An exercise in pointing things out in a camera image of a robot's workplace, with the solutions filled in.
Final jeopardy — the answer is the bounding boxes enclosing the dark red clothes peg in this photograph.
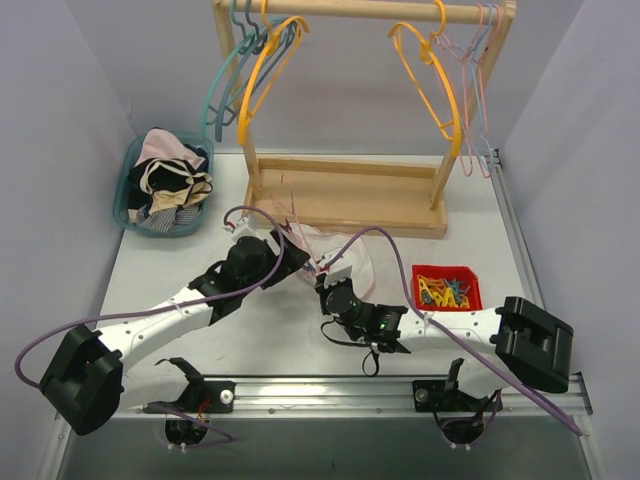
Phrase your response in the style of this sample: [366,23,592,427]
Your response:
[280,220,294,233]

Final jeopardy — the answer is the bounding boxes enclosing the pink wire hanger with garment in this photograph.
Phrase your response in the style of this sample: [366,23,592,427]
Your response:
[269,172,376,301]

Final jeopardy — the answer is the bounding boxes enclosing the white pink underwear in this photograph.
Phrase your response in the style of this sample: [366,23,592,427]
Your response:
[291,223,375,298]

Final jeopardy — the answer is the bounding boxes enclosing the yellow plastic hanger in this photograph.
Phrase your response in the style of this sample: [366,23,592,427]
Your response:
[237,1,310,146]
[388,0,464,160]

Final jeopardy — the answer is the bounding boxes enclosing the black underwear with beige band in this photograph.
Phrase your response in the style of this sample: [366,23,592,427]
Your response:
[128,157,211,209]

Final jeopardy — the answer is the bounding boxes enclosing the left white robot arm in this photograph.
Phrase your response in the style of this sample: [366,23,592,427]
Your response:
[39,230,310,435]

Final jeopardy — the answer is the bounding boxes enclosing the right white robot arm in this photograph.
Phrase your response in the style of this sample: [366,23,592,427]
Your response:
[315,274,574,409]

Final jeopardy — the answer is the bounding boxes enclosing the blue grey plastic hanger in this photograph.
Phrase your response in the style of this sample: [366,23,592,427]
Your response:
[200,1,305,143]

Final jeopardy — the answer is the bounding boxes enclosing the teal plastic hanger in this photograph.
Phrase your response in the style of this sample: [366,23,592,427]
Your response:
[200,1,268,143]

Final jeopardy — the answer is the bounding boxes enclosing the red plastic clip bin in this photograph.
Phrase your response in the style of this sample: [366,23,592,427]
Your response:
[412,264,483,312]

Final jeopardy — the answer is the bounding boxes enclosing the colourful clothes pegs in bin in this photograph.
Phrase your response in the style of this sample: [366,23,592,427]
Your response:
[417,275,471,309]

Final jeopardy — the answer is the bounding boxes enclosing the wooden clothes rack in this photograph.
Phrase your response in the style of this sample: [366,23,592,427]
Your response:
[239,1,516,239]

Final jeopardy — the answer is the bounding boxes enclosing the pile of clothes in basket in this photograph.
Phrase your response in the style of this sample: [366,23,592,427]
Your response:
[127,127,214,231]

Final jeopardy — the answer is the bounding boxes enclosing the teal plastic laundry basket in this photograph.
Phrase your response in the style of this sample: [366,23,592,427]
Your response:
[112,130,216,236]

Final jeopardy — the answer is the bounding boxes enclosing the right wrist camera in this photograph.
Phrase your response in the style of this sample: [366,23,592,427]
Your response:
[319,248,353,288]

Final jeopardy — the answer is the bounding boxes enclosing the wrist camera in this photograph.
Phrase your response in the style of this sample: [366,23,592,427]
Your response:
[319,248,353,288]
[225,216,259,243]

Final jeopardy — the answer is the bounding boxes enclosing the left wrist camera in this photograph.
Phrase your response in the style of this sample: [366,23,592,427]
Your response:
[225,216,259,243]

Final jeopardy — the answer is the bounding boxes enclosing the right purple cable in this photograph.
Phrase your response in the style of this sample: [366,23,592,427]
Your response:
[324,227,586,436]

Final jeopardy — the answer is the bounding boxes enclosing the aluminium mounting rail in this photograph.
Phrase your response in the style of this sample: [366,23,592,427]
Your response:
[54,374,594,421]

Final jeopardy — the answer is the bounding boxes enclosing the light blue wire hanger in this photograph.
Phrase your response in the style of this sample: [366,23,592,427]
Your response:
[444,4,503,179]

